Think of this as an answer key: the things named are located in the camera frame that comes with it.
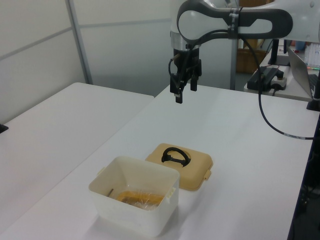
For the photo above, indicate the black power box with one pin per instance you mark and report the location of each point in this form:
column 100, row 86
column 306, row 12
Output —
column 260, row 78

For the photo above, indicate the black monitor stand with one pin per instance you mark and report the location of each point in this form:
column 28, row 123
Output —
column 275, row 50

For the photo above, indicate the grey emergency stop button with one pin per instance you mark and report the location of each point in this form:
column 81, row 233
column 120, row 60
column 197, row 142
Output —
column 280, row 81

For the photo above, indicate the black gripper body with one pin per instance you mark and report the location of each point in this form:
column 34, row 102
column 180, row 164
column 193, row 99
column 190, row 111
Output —
column 186, row 58

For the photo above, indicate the grey metal post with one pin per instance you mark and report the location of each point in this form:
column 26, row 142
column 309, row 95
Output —
column 234, row 65

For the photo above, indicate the yellow item in plastic bag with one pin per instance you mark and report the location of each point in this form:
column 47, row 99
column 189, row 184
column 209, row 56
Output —
column 150, row 197

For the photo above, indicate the white tool case box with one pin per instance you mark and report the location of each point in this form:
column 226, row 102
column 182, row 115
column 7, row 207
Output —
column 140, row 217

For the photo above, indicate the tan tool case lid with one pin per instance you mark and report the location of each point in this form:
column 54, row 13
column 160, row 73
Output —
column 197, row 172

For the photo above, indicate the grey background desk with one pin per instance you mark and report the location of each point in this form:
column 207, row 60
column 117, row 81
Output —
column 292, row 93

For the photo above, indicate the brown cardboard box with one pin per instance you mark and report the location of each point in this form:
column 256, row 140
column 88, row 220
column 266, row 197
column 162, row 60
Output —
column 245, row 61

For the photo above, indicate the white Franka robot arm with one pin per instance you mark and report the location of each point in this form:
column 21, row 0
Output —
column 190, row 22

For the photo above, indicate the silver laptop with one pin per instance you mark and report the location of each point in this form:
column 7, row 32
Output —
column 297, row 67

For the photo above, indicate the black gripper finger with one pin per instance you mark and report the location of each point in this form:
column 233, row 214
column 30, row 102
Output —
column 193, row 83
column 178, row 98

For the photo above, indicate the grey partition corner post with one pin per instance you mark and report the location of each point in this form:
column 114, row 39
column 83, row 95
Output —
column 80, row 42

